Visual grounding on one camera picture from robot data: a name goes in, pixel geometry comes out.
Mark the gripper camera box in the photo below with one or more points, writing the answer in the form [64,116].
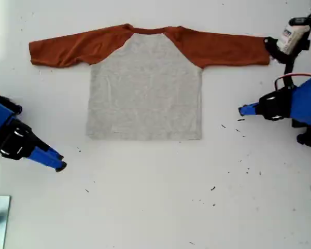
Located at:
[290,36]

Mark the gripper camera stalk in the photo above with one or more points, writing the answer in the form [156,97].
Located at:
[289,74]

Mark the steel plate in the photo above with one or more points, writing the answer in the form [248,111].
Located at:
[0,223]

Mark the grey t-shirt with brown sleeves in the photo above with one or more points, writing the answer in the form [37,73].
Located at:
[145,85]

